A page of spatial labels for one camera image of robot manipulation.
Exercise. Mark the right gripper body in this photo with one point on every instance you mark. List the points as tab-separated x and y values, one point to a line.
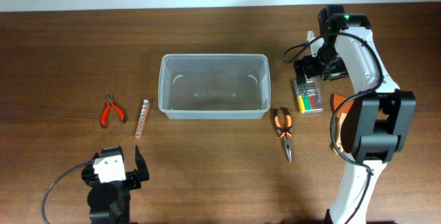
327	63

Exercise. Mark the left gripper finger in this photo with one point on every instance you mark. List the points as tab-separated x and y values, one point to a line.
141	166
95	156

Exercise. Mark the clear screwdriver bit case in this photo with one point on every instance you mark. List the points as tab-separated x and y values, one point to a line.
308	97

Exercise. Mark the orange scraper with wooden handle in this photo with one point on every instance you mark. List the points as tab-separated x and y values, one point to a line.
340	117

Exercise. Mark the orange-handled needle-nose pliers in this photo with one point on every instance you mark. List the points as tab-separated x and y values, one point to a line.
284	131

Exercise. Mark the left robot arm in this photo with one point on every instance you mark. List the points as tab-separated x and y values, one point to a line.
109	197

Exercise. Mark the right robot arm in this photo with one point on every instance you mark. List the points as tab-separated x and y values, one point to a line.
368	128

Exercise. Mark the clear plastic container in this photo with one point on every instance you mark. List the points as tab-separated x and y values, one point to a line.
214	86

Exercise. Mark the orange socket bit rail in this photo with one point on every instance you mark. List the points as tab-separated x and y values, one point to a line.
142	118

